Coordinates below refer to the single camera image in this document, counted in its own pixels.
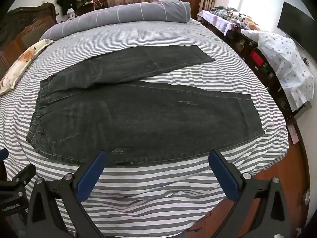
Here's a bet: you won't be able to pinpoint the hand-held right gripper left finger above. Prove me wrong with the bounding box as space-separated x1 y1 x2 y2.
26 150 108 238

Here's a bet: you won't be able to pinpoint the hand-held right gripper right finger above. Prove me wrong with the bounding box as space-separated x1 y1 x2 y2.
208 149 301 238

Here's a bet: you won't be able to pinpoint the dark grey denim pants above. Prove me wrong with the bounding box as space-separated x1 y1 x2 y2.
26 45 265 167

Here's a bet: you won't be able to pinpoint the grey white striped bed sheet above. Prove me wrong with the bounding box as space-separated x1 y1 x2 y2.
0 17 290 238

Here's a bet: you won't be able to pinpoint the pink paper sheet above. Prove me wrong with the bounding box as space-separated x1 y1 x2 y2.
287 125 300 144

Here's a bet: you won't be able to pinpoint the floral pillow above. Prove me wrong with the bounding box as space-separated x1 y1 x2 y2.
0 39 55 96

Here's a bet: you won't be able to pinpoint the red box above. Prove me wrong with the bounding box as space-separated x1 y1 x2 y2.
250 51 264 67

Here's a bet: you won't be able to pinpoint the white dotted cloth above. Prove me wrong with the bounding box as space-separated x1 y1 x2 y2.
241 28 315 112

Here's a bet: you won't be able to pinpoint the dark wooden cabinet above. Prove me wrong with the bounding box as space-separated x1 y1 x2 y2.
218 28 312 126

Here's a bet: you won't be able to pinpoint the dark wooden headboard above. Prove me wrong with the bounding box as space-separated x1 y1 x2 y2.
0 2 57 80

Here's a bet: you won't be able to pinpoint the pale lavender cloth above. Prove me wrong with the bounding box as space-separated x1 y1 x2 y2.
197 10 242 36

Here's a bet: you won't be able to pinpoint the pile of patterned clothes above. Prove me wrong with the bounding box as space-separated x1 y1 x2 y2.
210 5 261 31

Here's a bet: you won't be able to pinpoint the grey checked pillow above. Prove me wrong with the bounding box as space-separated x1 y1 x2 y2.
39 0 191 41

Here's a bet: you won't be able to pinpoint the black television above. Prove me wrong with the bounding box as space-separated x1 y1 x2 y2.
277 1 317 63

